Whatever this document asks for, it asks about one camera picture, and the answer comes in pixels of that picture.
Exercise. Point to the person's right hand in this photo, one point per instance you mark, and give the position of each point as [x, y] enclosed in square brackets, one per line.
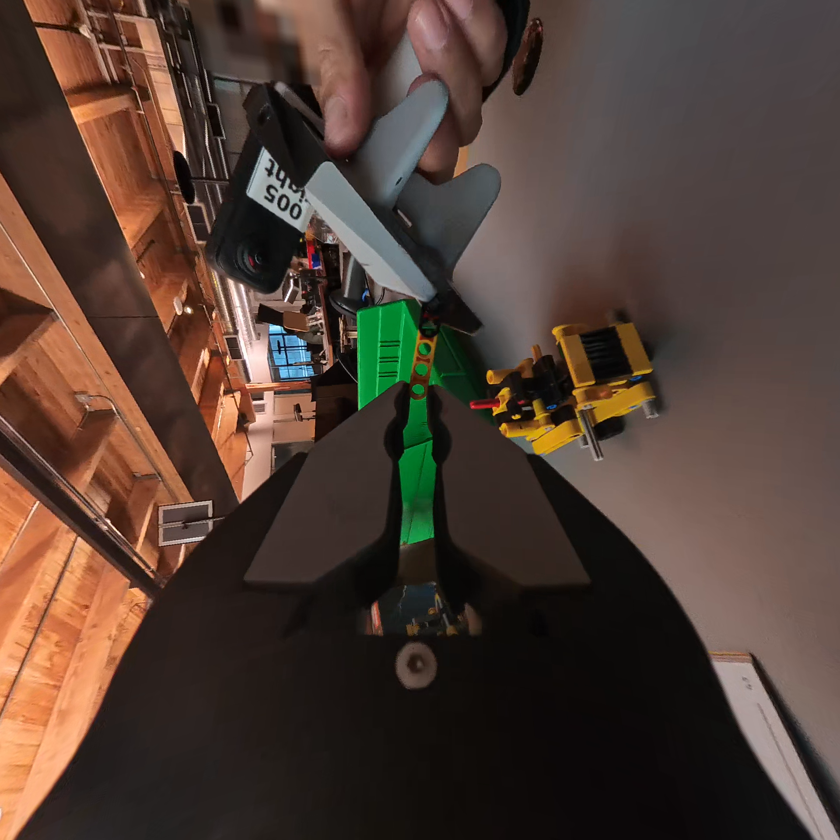
[348, 59]

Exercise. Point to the white wood-edged board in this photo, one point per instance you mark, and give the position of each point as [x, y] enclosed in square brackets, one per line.
[781, 741]

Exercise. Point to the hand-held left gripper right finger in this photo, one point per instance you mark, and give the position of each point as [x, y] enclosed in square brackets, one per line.
[505, 518]

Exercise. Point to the green plastic bin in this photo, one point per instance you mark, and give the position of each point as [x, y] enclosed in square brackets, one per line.
[384, 348]

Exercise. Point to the silver ventilation duct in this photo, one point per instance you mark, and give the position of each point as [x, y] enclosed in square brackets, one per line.
[236, 308]

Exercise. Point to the yellow lego beam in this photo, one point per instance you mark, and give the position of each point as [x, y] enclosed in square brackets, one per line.
[422, 367]

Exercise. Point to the yellow black lego vehicle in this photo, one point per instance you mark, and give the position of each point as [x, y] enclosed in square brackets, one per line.
[577, 394]

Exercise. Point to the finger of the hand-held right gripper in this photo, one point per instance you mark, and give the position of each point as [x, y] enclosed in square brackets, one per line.
[367, 229]
[459, 210]

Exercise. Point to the square ceiling light panel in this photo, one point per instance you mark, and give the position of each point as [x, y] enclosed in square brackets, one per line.
[185, 523]

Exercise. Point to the lego set box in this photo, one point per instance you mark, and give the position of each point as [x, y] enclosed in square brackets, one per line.
[420, 610]

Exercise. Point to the black round ceiling lamp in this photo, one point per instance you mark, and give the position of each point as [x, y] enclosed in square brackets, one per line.
[184, 176]

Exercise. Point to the brown round object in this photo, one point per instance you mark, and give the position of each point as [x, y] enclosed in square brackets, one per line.
[528, 56]

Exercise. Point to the large window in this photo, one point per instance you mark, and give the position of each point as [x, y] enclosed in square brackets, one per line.
[295, 354]

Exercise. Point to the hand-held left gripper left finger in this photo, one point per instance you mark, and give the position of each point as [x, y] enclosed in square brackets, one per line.
[328, 512]

